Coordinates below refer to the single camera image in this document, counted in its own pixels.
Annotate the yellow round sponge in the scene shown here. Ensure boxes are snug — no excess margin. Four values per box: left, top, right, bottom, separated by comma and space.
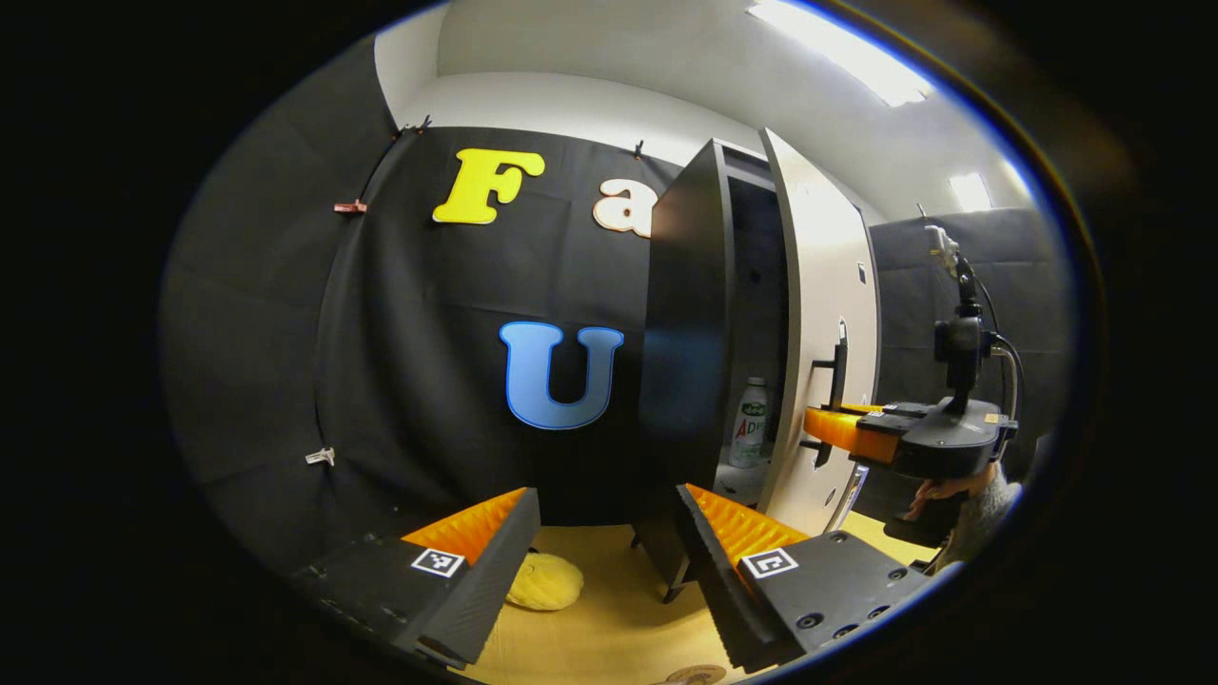
504, 552, 585, 612

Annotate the ceiling light panel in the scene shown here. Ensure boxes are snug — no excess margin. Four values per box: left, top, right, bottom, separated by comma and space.
950, 172, 993, 213

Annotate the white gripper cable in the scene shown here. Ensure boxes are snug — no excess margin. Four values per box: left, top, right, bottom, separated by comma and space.
992, 344, 1017, 421

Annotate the black door handle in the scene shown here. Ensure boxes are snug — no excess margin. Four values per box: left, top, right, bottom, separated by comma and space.
799, 319, 850, 469

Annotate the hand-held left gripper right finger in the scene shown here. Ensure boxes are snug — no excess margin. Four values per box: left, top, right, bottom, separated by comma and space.
676, 483, 938, 675

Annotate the black backdrop cloth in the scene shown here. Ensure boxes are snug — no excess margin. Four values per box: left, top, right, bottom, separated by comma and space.
162, 38, 1071, 572

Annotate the white plastic bottle green label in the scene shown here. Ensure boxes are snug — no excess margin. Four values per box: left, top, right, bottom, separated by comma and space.
730, 378, 770, 469

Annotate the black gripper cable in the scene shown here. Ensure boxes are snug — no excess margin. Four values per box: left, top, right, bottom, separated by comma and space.
975, 274, 1027, 424

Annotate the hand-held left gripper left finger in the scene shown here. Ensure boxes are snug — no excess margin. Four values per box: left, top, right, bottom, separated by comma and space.
290, 487, 541, 667

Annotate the dark grey cabinet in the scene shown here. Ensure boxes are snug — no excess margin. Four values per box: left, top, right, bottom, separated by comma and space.
633, 138, 791, 605

